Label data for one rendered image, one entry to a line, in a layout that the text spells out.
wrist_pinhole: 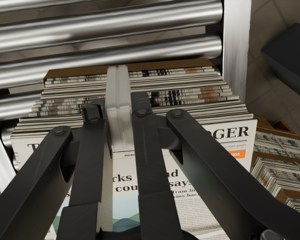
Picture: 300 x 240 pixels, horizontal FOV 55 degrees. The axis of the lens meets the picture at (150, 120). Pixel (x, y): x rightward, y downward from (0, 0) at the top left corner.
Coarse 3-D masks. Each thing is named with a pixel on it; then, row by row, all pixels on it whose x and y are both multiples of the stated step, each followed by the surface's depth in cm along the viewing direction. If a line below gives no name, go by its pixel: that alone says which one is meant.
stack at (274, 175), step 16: (272, 128) 149; (288, 128) 155; (256, 144) 128; (272, 144) 132; (288, 144) 139; (256, 160) 119; (272, 160) 119; (256, 176) 117; (272, 176) 108; (288, 176) 111; (272, 192) 105
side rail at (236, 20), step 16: (224, 0) 49; (240, 0) 49; (224, 16) 50; (240, 16) 50; (208, 32) 61; (224, 32) 52; (240, 32) 52; (224, 48) 53; (240, 48) 53; (224, 64) 55; (240, 64) 55; (224, 80) 56; (240, 80) 57; (240, 96) 58
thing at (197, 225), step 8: (200, 216) 41; (208, 216) 42; (136, 224) 41; (184, 224) 42; (192, 224) 42; (200, 224) 42; (208, 224) 43; (216, 224) 43; (192, 232) 43; (200, 232) 43
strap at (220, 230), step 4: (220, 228) 43; (204, 232) 42; (208, 232) 42; (212, 232) 42; (216, 232) 42; (220, 232) 43; (224, 232) 43; (196, 236) 42; (200, 236) 42; (204, 236) 42; (208, 236) 42
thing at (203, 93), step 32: (64, 96) 43; (96, 96) 42; (160, 96) 41; (192, 96) 41; (224, 96) 40; (32, 128) 34; (224, 128) 33; (128, 160) 34; (128, 192) 37; (192, 192) 38; (128, 224) 41
